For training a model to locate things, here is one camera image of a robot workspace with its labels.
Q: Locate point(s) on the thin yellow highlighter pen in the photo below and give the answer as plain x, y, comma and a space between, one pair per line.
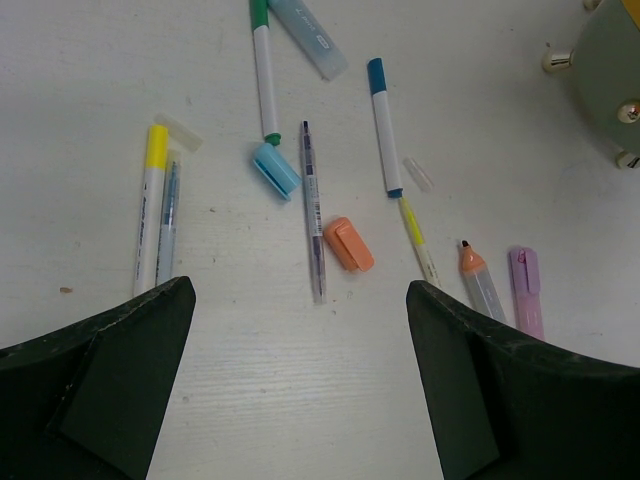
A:
418, 243

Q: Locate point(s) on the orange highlighter cap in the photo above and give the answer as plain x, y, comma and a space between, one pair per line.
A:
348, 246

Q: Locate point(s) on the light blue highlighter cap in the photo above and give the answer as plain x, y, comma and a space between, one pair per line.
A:
277, 170

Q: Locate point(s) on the pink purple highlighter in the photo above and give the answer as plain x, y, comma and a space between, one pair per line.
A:
526, 287

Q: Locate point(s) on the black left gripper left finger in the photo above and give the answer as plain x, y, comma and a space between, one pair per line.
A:
88, 401

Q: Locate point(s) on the orange tipped highlighter body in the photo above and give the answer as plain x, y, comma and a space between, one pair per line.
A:
479, 284

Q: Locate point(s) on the small clear pen cap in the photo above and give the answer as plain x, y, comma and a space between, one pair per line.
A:
419, 175

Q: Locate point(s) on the yellow capped white marker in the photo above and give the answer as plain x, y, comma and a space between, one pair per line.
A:
147, 240

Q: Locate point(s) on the grey gel pen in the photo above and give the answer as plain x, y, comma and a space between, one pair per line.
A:
313, 216

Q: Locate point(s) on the clear marker cap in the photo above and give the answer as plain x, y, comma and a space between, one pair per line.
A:
179, 132

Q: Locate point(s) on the green capped white marker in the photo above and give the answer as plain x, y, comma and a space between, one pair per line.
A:
264, 71

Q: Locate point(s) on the light blue highlighter body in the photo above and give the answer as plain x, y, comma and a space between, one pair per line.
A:
306, 30

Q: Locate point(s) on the blue capped white marker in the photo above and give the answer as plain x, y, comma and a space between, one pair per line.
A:
384, 128

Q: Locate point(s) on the round three-drawer storage box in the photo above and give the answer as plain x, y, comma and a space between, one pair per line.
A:
604, 70

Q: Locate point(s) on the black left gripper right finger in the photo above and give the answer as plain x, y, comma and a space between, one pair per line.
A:
505, 405

